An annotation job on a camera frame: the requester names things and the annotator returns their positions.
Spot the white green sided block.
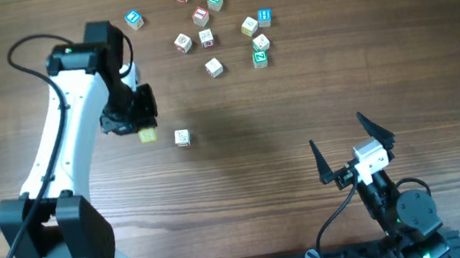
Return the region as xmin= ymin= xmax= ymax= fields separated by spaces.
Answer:
xmin=253 ymin=34 xmax=270 ymax=51

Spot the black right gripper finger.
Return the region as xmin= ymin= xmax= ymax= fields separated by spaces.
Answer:
xmin=356 ymin=111 xmax=396 ymax=149
xmin=309 ymin=140 xmax=335 ymax=185

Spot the green Z wooden block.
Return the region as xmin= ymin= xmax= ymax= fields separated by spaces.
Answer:
xmin=253 ymin=50 xmax=268 ymax=69

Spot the yellow sided wooden block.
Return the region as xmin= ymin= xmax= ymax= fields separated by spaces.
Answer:
xmin=241 ymin=16 xmax=259 ymax=37

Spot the red I wooden block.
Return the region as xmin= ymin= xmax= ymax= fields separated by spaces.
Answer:
xmin=192 ymin=6 xmax=209 ymax=27

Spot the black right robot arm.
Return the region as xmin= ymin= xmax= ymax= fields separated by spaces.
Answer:
xmin=309 ymin=112 xmax=451 ymax=258

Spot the white red picture block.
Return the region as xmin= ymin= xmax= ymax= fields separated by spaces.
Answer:
xmin=199 ymin=28 xmax=215 ymax=49

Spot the white red A block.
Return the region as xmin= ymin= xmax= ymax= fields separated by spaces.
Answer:
xmin=205 ymin=58 xmax=224 ymax=78

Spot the blue letter wooden block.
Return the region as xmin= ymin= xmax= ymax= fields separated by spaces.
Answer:
xmin=124 ymin=10 xmax=144 ymax=30

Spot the white red striped block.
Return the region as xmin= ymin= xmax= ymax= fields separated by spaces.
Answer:
xmin=174 ymin=129 xmax=192 ymax=147

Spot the blue H wooden block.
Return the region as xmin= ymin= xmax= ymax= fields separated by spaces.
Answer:
xmin=257 ymin=8 xmax=272 ymax=27

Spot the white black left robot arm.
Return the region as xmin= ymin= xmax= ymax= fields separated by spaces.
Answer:
xmin=0 ymin=20 xmax=158 ymax=258

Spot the green N wooden block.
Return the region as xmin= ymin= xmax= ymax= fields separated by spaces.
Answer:
xmin=207 ymin=0 xmax=223 ymax=11

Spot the yellow edged wooden block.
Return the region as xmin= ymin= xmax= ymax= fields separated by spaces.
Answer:
xmin=138 ymin=127 xmax=157 ymax=144

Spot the red drawing wooden block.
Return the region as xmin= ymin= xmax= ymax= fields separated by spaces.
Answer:
xmin=174 ymin=33 xmax=192 ymax=54

